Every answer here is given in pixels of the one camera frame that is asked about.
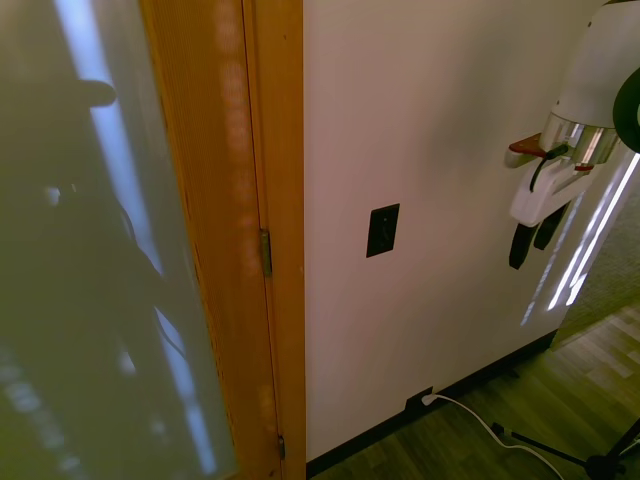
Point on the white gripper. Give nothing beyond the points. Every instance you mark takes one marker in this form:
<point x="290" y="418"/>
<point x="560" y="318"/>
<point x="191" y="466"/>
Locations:
<point x="542" y="192"/>

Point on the wooden door frame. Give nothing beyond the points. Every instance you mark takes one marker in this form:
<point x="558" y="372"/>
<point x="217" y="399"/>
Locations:
<point x="285" y="200"/>

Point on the black wall light switch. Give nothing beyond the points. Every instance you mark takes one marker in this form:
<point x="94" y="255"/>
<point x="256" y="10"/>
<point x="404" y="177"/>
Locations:
<point x="382" y="230"/>

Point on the frosted glass wooden door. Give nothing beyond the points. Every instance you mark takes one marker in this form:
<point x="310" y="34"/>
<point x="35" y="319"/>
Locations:
<point x="100" y="250"/>

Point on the black baseboard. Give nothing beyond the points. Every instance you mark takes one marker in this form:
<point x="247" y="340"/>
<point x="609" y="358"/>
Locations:
<point x="475" y="370"/>

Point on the black wall outlet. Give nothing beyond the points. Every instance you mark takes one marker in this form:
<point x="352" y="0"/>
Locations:
<point x="416" y="397"/>

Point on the white power plug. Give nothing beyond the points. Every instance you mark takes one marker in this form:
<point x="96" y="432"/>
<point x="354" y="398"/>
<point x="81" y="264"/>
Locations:
<point x="428" y="399"/>

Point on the small brass door hinge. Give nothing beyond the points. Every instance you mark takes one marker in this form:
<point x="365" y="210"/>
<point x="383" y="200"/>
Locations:
<point x="281" y="447"/>

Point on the red wrist camera mount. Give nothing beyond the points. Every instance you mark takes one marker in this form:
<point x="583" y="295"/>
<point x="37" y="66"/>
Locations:
<point x="525" y="145"/>

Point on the large brass door hinge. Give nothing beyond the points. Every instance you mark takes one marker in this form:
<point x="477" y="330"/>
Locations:
<point x="265" y="252"/>

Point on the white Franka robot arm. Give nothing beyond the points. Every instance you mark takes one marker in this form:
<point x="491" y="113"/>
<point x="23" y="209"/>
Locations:
<point x="585" y="75"/>

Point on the black tripod stand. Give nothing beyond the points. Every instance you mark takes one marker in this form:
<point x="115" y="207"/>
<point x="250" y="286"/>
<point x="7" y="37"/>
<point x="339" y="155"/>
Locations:
<point x="607" y="457"/>

